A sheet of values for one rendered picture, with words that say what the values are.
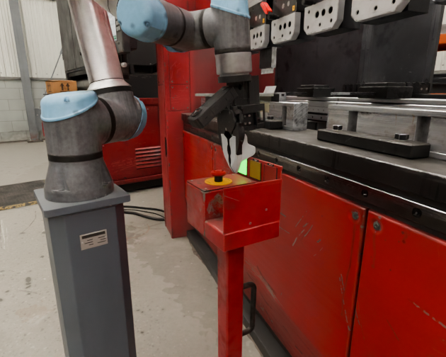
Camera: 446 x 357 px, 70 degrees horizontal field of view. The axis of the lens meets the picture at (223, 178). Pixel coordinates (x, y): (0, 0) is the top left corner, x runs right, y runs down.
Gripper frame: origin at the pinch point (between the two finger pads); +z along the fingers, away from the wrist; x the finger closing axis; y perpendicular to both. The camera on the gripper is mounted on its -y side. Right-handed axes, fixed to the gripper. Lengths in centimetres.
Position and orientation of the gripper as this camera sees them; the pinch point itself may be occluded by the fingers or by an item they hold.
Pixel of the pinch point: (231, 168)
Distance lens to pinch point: 72.4
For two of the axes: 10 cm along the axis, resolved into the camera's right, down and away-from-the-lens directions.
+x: -5.0, -2.3, 8.3
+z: 0.7, 9.5, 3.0
